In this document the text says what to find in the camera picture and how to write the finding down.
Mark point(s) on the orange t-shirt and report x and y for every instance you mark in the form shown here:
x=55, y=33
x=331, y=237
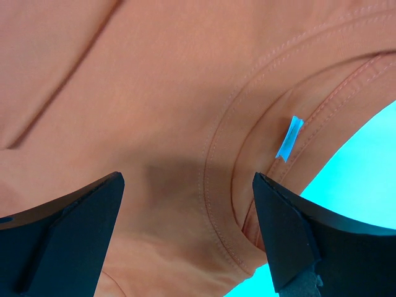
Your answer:
x=188, y=100

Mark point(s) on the white shirt label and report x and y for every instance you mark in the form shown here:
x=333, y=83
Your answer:
x=288, y=143

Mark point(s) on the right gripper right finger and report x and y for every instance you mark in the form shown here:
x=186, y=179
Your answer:
x=313, y=251

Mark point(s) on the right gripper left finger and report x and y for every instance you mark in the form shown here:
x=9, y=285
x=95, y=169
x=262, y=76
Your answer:
x=58, y=248

